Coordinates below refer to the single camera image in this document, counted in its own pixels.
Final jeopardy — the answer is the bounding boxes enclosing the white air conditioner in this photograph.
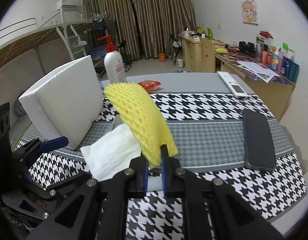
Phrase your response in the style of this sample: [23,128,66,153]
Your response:
[56,0,79,10]

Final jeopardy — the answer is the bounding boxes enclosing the wooden desk with drawers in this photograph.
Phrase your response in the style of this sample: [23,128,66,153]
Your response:
[179,34,216,72]

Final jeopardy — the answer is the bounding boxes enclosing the black smartphone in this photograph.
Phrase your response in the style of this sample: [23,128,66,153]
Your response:
[241,109,277,172]

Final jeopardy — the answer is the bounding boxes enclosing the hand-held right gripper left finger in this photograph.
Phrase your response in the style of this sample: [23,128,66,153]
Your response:
[26,152,149,240]

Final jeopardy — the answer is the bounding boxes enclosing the black headphones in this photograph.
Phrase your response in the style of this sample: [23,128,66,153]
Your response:
[238,41,256,55]

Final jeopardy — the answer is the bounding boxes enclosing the wooden chair with smiley cutout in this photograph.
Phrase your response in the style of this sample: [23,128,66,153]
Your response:
[200,38,216,72]

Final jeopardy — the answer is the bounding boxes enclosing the brown curtain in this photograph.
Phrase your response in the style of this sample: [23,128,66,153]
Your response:
[132,0,197,59]
[82,0,142,60]

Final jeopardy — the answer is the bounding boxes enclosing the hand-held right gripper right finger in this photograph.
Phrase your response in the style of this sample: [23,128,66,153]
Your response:
[160,144,286,240]

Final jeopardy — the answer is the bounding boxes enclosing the dark hanging clothes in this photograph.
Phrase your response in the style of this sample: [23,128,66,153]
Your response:
[92,17,117,38]

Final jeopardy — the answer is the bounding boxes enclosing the white pump lotion bottle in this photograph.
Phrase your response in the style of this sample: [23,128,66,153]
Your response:
[97,35,125,84]

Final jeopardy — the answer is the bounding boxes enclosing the red snack packet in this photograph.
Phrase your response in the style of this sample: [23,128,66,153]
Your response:
[137,79,162,92]

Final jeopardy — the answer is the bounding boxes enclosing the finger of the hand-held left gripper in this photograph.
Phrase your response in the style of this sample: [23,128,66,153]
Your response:
[12,136,69,165]
[2,172,93,230]

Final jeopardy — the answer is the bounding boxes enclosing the black folding chair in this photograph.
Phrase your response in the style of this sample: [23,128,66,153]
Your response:
[119,40,132,70]

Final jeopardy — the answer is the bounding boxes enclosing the white remote control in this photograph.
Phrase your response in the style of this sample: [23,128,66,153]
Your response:
[217,71,248,98]

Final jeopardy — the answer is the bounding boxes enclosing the row of toiletry bottles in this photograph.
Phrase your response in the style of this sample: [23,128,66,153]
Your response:
[255,31,300,82]

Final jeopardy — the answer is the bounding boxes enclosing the yellow foam fruit net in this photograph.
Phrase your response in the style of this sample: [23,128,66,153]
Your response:
[104,82,179,168]

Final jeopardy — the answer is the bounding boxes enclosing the printed paper sheets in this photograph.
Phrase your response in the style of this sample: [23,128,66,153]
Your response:
[235,60,281,83]

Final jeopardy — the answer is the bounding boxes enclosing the cartoon wall poster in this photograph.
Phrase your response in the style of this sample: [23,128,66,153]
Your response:
[241,0,259,25]

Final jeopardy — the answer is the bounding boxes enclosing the white foam box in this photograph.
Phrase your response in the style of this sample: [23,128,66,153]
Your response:
[19,55,104,150]

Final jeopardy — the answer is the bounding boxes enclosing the white paper tissue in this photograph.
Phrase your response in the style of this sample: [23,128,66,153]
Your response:
[80,124,144,182]

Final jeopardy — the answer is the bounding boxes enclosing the blue patterned blanket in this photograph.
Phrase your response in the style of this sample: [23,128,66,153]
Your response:
[13,97,25,117]

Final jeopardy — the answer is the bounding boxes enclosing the wooden desk with printed cover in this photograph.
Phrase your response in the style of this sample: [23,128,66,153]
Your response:
[214,40,296,120]

